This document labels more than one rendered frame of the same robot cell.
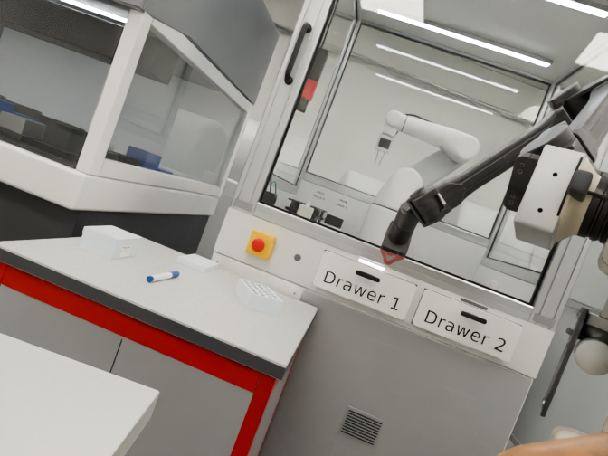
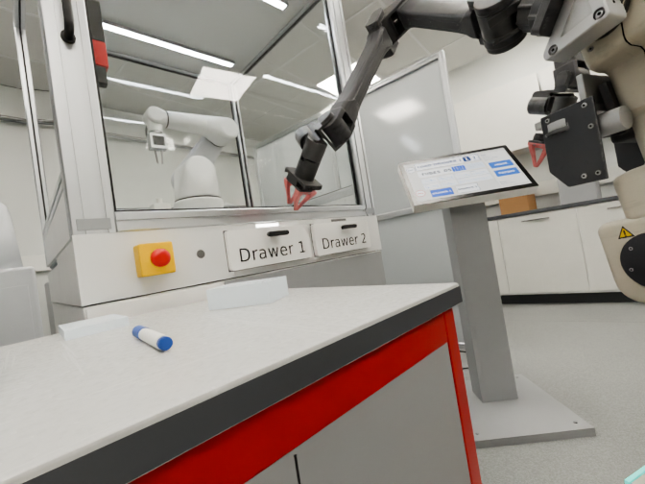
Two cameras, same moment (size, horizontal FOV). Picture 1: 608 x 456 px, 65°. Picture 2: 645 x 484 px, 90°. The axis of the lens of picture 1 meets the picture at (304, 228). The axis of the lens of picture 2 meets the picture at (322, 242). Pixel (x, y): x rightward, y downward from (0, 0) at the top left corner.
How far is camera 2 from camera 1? 0.83 m
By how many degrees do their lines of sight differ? 50
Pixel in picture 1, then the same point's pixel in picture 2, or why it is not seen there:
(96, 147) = not seen: outside the picture
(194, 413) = (423, 433)
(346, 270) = (254, 239)
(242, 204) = (91, 223)
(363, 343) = not seen: hidden behind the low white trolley
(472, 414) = not seen: hidden behind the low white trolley
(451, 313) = (334, 232)
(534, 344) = (372, 228)
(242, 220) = (105, 244)
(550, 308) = (369, 201)
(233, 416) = (447, 387)
